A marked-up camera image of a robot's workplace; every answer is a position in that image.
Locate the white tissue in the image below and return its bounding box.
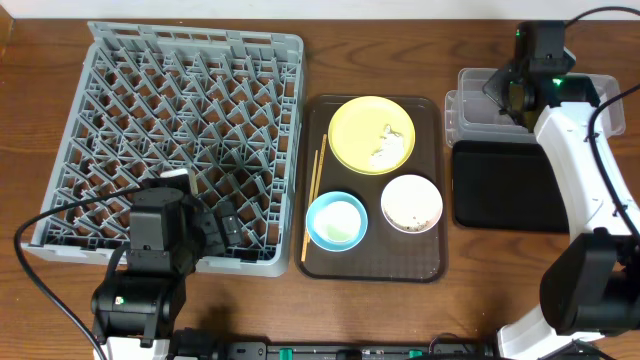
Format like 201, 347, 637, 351
370, 125, 405, 170

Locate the white bowl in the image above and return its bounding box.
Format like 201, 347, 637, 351
380, 174, 444, 234

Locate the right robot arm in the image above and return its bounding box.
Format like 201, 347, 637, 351
483, 20, 639, 359

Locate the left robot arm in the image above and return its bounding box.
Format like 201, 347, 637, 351
91, 187, 242, 359

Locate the black waste tray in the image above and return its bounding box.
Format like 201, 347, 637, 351
452, 140, 569, 234

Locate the grey plastic dishwasher rack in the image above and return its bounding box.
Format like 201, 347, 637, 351
24, 21, 305, 277

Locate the clear plastic bin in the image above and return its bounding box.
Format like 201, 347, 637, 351
444, 68, 626, 147

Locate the left wooden chopstick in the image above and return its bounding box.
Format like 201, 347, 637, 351
301, 150, 319, 262

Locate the wooden chopstick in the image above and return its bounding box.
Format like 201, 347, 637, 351
301, 150, 319, 262
313, 134, 327, 201

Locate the light blue bowl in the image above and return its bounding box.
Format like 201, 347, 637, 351
305, 191, 369, 252

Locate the right wooden chopstick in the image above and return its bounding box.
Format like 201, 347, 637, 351
313, 134, 327, 201

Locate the yellow round plate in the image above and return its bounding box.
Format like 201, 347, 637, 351
328, 96, 416, 175

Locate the dark brown serving tray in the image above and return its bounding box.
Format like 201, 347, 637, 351
294, 97, 448, 283

